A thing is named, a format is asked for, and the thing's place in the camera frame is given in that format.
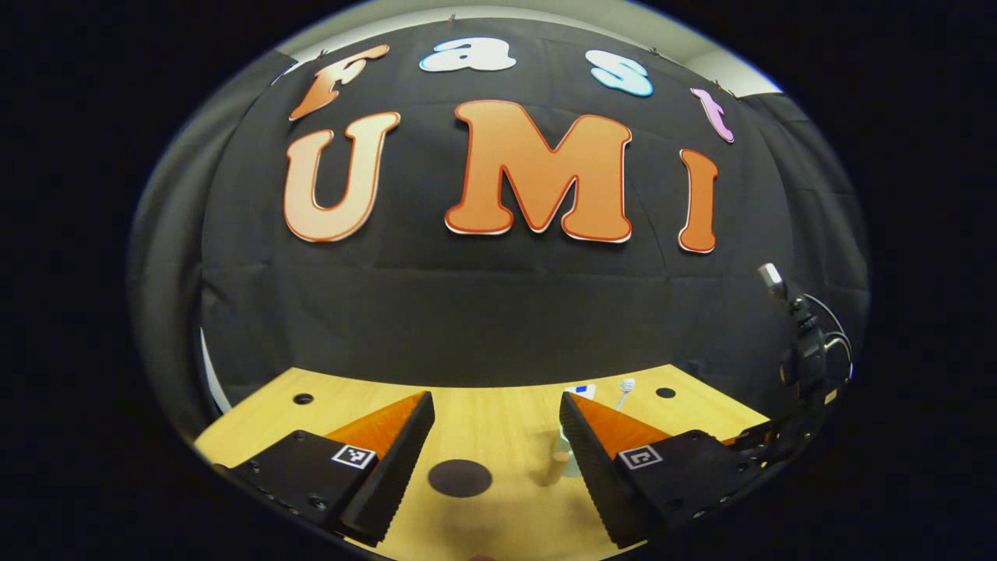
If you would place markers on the dark grey side curtain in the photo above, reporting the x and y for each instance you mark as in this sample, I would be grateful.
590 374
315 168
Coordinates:
167 273
826 195

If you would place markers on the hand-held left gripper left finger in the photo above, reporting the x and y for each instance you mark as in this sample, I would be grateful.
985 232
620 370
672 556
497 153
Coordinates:
397 467

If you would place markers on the wooden desktop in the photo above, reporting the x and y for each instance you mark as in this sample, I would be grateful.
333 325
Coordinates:
498 425

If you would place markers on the white toothpaste tube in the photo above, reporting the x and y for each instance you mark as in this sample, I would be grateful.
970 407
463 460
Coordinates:
580 390

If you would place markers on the dark round coaster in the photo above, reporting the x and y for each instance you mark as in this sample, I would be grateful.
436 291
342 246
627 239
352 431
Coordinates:
459 478

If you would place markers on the black backdrop cloth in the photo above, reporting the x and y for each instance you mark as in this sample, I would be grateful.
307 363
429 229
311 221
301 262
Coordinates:
498 312

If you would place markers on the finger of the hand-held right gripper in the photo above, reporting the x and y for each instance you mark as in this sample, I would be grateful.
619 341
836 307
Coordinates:
779 444

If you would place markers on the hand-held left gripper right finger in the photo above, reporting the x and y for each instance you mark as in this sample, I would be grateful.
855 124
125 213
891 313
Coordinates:
596 475

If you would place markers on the pale blue toothbrush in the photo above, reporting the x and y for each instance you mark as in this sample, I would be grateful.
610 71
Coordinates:
625 387

